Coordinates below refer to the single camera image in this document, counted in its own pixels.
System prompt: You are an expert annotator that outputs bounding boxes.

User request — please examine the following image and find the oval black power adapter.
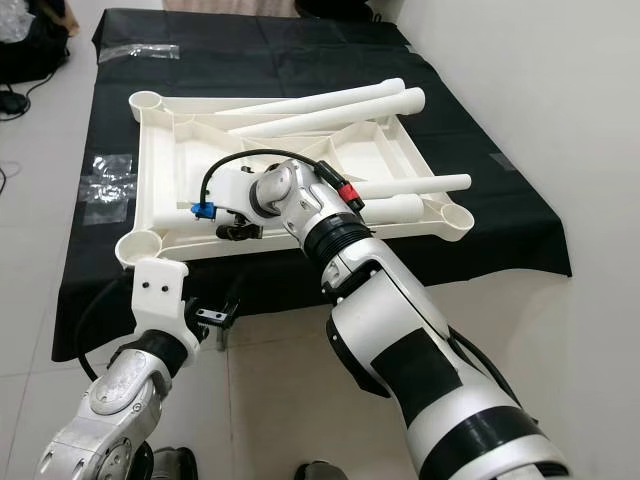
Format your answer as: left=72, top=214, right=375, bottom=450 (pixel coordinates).
left=3, top=90, right=33, bottom=116

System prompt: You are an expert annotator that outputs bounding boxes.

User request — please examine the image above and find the wide clear tape patch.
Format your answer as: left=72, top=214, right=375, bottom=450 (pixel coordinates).
left=78, top=152, right=139, bottom=226

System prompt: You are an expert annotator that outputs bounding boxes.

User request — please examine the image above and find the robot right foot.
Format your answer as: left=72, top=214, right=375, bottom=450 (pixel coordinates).
left=295, top=462, right=346, bottom=480

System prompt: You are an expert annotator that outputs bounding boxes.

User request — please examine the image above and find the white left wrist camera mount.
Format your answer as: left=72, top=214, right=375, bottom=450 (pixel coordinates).
left=132, top=258, right=201, bottom=366

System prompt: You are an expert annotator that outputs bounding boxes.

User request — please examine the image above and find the beige woven bench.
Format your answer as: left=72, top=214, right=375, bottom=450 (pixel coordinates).
left=163, top=0, right=301, bottom=15

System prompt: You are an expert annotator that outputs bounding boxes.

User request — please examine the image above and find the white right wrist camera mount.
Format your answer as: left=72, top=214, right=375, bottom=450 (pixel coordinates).
left=200, top=165, right=261, bottom=216

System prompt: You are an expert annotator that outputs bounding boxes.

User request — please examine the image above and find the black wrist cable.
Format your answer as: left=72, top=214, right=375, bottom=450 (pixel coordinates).
left=200, top=150, right=361, bottom=206
left=75, top=275, right=136, bottom=381

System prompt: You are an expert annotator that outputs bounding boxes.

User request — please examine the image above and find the black open bag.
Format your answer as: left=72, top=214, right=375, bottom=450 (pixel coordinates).
left=0, top=15, right=73, bottom=86

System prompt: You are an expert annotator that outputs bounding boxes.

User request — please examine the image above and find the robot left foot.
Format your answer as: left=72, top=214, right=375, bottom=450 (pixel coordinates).
left=150, top=447, right=201, bottom=480

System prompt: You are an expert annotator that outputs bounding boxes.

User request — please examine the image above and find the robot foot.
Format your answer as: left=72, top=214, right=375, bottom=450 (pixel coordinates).
left=295, top=462, right=346, bottom=480
left=150, top=447, right=201, bottom=480

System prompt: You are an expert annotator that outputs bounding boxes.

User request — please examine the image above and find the white plastic table top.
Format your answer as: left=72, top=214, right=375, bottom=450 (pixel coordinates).
left=115, top=88, right=476, bottom=271

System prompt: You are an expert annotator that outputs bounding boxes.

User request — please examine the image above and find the long clear tape strip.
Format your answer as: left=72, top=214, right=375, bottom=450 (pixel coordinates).
left=100, top=42, right=181, bottom=63

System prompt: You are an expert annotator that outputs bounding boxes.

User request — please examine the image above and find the large black bowl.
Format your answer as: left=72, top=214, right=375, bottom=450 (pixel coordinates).
left=295, top=0, right=381, bottom=21

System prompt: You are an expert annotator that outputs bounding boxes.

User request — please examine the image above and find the clear plastic bag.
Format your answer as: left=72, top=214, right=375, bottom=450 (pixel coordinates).
left=0, top=0, right=33, bottom=43

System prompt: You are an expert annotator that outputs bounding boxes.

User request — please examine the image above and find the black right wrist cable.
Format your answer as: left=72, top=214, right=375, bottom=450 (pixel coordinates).
left=200, top=150, right=361, bottom=206

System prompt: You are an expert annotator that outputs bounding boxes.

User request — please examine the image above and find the black tablecloth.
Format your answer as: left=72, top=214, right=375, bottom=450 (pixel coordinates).
left=50, top=8, right=573, bottom=363

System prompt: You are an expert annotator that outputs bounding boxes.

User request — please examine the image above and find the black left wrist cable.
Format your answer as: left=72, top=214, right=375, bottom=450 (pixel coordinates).
left=75, top=275, right=136, bottom=381

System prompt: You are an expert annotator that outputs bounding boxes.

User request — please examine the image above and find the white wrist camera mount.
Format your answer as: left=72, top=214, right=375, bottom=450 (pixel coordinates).
left=132, top=258, right=201, bottom=366
left=200, top=165, right=261, bottom=216

